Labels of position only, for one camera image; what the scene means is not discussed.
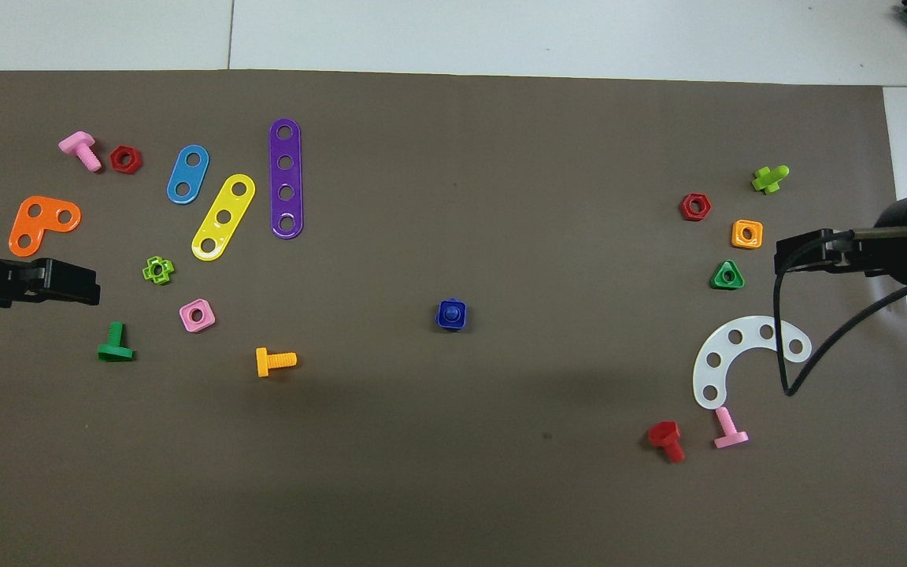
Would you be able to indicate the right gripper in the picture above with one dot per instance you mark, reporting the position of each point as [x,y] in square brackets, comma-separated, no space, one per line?
[898,244]

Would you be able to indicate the blue square plastic nut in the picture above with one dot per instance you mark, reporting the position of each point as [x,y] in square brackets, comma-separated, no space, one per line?
[440,305]

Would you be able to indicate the orange angled three-hole plate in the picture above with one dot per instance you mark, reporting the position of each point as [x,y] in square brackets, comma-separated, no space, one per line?
[28,226]

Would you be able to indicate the green plastic bolt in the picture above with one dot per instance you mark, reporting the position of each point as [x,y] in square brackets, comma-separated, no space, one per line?
[116,335]

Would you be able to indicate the orange square plastic nut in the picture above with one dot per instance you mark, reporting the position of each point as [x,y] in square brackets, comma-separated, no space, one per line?
[736,242]

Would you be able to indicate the lime cross-head plastic bolt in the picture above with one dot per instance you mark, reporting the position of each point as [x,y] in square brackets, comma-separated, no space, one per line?
[768,180]

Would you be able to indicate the lime cross-shaped plastic nut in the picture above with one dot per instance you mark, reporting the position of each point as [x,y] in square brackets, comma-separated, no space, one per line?
[166,270]

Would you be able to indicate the green triangular plastic nut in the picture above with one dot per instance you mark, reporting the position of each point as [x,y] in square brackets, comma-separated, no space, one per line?
[718,282]

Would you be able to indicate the red hexagonal plastic nut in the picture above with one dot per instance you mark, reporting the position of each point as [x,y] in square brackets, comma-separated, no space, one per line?
[685,207]
[115,160]

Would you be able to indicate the pink plastic bolt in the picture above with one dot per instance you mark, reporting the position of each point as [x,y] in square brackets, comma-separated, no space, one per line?
[725,421]
[78,144]

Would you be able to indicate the pink square plastic nut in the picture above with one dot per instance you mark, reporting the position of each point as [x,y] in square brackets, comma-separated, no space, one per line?
[207,321]

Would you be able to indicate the blue two-hole plastic plate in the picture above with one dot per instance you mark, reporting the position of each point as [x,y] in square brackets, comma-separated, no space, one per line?
[187,175]

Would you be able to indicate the white curved five-hole plate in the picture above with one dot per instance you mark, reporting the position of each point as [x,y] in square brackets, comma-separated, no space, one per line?
[709,376]

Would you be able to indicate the yellow three-hole plastic plate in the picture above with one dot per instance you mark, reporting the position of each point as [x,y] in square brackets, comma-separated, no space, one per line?
[231,203]

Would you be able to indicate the orange plastic bolt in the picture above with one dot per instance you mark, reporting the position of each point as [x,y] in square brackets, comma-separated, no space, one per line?
[280,361]

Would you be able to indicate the red hex-head plastic bolt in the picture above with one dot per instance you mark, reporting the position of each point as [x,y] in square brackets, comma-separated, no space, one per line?
[664,431]

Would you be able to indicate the purple four-hole plastic plate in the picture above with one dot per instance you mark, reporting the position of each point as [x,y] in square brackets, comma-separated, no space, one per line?
[286,177]

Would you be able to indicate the brown table mat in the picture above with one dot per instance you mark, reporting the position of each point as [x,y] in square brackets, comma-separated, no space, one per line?
[453,197]

